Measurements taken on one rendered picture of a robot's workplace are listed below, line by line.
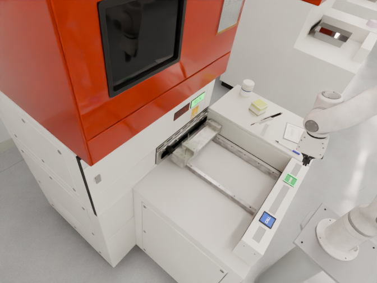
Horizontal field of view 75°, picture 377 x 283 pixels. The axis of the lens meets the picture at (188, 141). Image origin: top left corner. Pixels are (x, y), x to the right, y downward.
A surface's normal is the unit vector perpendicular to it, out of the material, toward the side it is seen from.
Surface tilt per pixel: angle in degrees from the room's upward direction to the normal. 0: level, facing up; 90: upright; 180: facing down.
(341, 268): 1
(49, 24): 90
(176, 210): 0
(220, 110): 0
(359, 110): 56
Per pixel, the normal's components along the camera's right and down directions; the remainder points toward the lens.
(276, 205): 0.13, -0.67
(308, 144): -0.60, 0.54
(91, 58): 0.79, 0.52
